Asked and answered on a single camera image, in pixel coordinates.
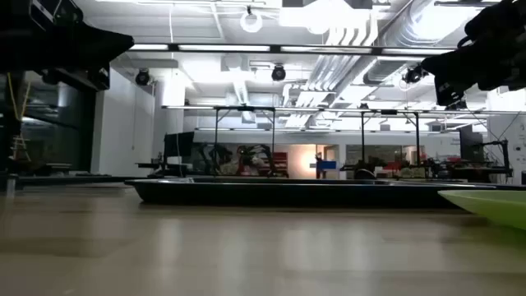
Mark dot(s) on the dark green plastic tray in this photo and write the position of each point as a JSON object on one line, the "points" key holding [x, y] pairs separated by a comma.
{"points": [[267, 195]]}

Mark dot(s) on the lime green plate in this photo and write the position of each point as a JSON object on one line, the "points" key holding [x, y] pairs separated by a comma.
{"points": [[493, 205]]}

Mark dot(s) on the black aluminium rig frame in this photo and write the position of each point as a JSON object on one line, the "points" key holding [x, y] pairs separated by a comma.
{"points": [[74, 179]]}

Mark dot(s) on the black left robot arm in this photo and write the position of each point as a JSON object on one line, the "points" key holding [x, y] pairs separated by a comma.
{"points": [[53, 12]]}

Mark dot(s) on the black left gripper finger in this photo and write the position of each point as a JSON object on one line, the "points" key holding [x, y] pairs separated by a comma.
{"points": [[107, 43]]}

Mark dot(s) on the long ceiling light bar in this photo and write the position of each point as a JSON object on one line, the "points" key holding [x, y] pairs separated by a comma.
{"points": [[271, 49]]}

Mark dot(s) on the blue box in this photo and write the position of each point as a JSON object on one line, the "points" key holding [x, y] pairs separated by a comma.
{"points": [[326, 165]]}

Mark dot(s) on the black distant rig frame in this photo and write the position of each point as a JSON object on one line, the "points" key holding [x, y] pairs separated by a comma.
{"points": [[363, 140], [216, 140]]}

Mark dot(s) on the silver ventilation duct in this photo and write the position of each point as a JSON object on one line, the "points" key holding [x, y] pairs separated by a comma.
{"points": [[415, 24]]}

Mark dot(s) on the distant black robot station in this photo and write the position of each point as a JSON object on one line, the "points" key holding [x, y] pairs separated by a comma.
{"points": [[493, 158]]}

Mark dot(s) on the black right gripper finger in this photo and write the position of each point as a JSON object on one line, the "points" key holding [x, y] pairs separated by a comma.
{"points": [[452, 66]]}

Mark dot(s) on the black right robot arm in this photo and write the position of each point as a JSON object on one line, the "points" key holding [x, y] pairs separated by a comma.
{"points": [[501, 20]]}

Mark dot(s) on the black computer monitor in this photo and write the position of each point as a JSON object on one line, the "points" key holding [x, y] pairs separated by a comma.
{"points": [[178, 144]]}

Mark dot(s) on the black ceiling spotlight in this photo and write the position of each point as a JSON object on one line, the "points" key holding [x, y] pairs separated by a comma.
{"points": [[413, 75], [142, 77], [278, 72]]}

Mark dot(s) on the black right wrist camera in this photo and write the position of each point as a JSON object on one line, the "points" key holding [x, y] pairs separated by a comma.
{"points": [[450, 93]]}

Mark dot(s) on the red tool cabinet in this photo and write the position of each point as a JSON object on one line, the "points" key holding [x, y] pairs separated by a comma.
{"points": [[280, 162]]}

